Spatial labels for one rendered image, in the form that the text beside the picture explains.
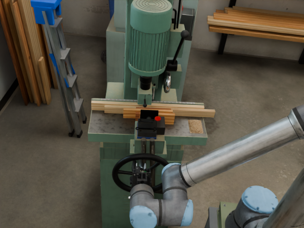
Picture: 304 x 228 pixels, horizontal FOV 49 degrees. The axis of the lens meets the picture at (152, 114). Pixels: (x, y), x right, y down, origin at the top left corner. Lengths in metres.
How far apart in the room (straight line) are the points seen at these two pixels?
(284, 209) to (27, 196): 1.84
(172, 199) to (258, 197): 0.48
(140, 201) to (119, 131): 0.57
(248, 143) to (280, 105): 2.52
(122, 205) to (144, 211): 0.99
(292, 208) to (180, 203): 0.37
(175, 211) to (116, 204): 0.98
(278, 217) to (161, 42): 0.82
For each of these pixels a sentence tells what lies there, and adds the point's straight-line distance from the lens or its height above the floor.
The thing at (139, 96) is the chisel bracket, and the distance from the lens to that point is 1.64.
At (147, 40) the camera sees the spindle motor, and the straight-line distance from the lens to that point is 1.43.
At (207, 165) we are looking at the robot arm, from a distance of 1.20.
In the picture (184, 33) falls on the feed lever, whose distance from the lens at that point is 1.41.
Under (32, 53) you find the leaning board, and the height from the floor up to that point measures 0.54.
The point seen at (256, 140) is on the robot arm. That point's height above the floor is 1.31.
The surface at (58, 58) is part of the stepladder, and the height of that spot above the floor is 0.77.
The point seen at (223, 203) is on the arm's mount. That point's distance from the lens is 1.80.
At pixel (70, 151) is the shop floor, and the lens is 2.82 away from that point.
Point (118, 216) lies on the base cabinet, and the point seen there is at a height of 0.16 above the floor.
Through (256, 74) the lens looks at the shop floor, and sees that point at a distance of 4.02.
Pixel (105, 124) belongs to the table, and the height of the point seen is 0.90.
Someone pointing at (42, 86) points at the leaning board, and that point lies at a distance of 3.19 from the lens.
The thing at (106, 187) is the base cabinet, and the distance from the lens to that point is 1.99.
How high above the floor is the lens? 2.07
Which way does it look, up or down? 41 degrees down
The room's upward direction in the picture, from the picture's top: 6 degrees clockwise
